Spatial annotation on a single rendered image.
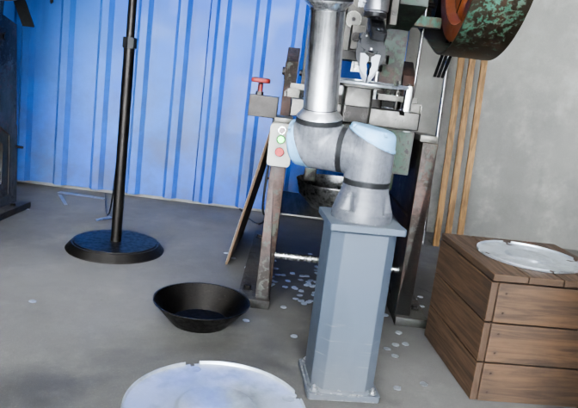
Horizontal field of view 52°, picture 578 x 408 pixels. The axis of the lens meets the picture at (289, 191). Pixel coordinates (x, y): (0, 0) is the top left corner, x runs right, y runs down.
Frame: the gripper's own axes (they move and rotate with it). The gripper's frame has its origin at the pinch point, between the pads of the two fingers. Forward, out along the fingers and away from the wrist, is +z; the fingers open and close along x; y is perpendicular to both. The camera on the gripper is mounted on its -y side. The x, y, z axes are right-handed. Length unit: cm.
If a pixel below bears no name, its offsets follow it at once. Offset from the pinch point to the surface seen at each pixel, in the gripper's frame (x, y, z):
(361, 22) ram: 1.5, 26.6, -19.2
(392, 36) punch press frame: -14, 52, -18
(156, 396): 38, -99, 55
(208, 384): 30, -94, 55
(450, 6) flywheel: -35, 56, -32
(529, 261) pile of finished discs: -49, -27, 44
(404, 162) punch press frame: -17.7, 11.1, 25.3
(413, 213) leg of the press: -22.0, 5.1, 40.9
